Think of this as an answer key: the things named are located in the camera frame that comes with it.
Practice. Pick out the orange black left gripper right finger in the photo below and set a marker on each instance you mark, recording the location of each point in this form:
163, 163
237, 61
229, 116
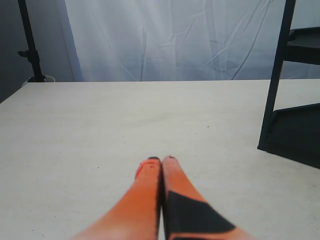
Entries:
186, 213

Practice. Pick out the black light stand pole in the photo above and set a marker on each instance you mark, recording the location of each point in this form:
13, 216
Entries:
31, 53

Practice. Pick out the white backdrop curtain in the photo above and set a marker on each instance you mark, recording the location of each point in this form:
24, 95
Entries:
171, 40

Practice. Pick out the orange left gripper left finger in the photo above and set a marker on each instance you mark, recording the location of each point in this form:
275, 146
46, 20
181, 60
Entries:
136, 215

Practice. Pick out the black metal shelf rack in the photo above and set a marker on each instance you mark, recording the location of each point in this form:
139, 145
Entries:
291, 120

